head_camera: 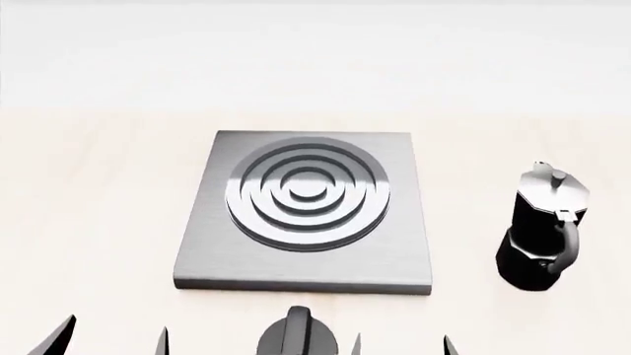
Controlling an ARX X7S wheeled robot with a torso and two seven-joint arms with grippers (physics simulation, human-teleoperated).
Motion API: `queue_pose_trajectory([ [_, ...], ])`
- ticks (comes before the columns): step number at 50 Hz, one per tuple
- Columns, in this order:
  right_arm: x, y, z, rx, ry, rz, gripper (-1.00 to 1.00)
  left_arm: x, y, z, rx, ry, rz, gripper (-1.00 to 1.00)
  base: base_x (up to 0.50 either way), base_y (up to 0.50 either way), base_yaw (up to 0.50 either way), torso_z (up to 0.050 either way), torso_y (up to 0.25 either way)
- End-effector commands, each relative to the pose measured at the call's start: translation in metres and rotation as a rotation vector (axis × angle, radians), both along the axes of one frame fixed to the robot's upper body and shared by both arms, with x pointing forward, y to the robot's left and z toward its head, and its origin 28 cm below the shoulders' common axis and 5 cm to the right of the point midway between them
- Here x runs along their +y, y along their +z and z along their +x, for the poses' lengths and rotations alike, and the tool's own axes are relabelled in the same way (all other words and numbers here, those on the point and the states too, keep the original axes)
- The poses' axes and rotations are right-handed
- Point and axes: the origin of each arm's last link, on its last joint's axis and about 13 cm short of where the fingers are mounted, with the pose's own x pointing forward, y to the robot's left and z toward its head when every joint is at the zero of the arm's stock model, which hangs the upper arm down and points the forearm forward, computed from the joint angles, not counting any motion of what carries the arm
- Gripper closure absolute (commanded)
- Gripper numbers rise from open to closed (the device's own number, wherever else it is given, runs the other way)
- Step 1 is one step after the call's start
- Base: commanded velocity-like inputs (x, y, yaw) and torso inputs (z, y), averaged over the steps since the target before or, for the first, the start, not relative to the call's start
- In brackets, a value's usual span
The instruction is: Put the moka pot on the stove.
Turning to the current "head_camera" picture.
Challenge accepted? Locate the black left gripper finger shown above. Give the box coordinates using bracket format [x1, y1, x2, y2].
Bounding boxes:
[24, 314, 78, 355]
[154, 325, 172, 355]

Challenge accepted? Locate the grey metal stove plate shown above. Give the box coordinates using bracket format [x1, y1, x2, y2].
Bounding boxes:
[173, 129, 434, 296]

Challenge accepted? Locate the black silver moka pot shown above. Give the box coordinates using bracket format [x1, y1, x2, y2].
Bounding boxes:
[495, 160, 591, 293]

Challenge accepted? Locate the dark grey stove knob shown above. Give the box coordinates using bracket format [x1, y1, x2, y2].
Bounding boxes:
[255, 305, 341, 355]

